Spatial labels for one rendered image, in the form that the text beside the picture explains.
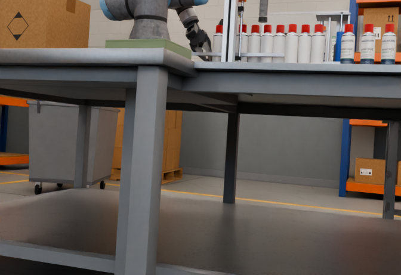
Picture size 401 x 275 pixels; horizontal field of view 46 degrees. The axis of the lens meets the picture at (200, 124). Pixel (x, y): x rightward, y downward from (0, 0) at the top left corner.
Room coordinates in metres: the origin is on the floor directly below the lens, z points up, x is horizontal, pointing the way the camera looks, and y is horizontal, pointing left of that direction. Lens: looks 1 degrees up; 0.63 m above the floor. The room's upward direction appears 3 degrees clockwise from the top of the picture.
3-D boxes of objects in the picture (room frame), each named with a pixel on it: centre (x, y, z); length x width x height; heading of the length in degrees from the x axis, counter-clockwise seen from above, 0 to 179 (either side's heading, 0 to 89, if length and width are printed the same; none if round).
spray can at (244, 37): (1.97, -0.15, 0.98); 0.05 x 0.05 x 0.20
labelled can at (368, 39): (1.83, -0.63, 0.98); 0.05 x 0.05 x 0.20
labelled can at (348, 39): (1.85, -0.56, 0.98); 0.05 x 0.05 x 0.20
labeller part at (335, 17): (1.96, -0.53, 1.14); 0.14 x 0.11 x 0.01; 73
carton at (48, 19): (1.89, 0.66, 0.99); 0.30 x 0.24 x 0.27; 65
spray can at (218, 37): (2.01, -0.06, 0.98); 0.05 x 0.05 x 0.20
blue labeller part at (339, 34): (1.91, -0.54, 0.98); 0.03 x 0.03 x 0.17
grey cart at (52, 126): (4.31, 1.14, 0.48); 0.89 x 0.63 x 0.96; 178
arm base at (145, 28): (1.67, 0.20, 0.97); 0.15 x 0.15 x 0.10
